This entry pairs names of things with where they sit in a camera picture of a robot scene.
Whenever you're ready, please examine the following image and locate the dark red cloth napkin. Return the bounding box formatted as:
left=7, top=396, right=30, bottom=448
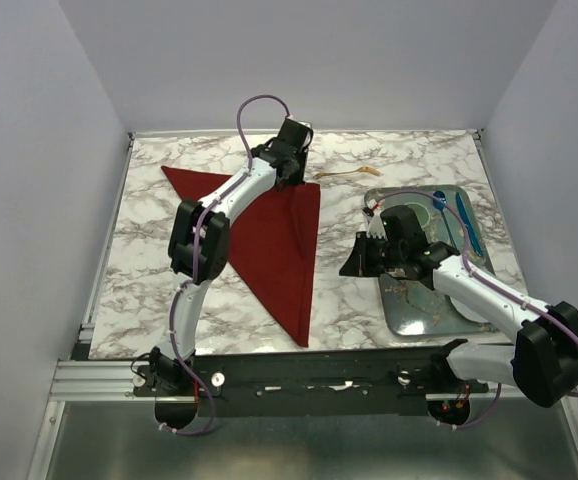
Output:
left=163, top=167, right=320, bottom=347

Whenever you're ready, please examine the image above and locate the blue metallic spoon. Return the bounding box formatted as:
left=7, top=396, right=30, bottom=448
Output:
left=433, top=190, right=457, bottom=248

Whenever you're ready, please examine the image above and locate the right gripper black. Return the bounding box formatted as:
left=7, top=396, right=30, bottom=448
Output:
left=339, top=230, right=405, bottom=277

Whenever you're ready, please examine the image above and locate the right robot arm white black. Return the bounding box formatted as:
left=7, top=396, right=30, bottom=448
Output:
left=339, top=205, right=578, bottom=407

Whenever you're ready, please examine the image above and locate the floral teal serving tray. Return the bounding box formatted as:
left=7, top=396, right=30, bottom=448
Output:
left=364, top=185, right=497, bottom=339

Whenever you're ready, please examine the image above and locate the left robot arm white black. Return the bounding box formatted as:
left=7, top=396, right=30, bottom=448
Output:
left=149, top=117, right=314, bottom=395

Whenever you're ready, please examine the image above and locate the gold fork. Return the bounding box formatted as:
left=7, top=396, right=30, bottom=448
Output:
left=313, top=166, right=382, bottom=180

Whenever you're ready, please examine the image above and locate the blue metallic knife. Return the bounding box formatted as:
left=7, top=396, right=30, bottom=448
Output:
left=455, top=193, right=484, bottom=258

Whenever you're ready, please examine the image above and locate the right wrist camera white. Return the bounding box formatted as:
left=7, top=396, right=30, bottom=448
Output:
left=362, top=206, right=387, bottom=240

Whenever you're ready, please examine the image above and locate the light green cup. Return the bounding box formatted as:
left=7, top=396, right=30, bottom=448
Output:
left=406, top=202, right=431, bottom=229

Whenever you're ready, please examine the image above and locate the pale blue small plate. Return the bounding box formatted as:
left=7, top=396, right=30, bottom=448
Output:
left=449, top=297, right=490, bottom=324

